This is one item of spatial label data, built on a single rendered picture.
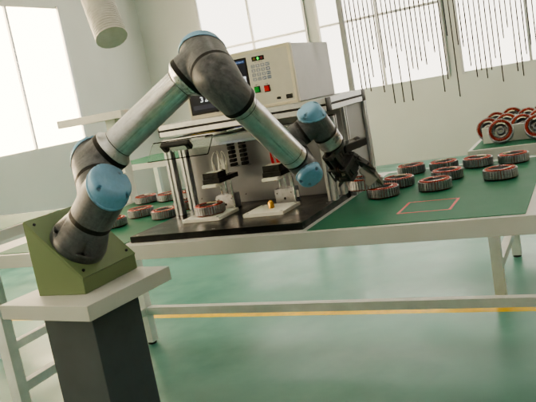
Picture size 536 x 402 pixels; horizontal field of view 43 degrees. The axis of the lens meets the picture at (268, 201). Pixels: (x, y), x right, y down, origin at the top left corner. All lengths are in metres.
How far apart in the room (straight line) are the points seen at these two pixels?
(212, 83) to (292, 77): 0.74
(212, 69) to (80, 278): 0.62
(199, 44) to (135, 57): 8.30
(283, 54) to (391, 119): 6.46
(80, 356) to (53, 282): 0.20
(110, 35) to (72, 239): 1.89
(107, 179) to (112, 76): 7.80
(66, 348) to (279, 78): 1.13
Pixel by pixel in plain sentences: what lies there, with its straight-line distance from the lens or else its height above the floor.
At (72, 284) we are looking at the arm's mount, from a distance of 1.82.
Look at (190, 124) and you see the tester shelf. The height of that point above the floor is 1.10.
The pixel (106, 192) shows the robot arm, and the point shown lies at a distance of 1.73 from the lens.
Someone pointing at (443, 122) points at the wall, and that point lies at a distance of 8.64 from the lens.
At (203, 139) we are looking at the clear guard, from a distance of 2.26.
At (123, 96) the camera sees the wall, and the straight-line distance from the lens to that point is 9.62.
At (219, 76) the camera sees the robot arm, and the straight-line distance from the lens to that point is 1.66.
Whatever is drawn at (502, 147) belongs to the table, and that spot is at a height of 0.75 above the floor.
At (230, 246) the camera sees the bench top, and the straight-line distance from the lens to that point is 2.12.
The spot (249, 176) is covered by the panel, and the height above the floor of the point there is 0.86.
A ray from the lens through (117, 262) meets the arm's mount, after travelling 1.90.
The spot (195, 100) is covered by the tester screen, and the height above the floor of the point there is 1.19.
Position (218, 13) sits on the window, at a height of 2.33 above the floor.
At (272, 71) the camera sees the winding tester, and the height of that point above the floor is 1.23.
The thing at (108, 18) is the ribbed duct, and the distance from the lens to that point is 3.54.
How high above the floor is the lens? 1.17
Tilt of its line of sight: 9 degrees down
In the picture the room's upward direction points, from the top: 10 degrees counter-clockwise
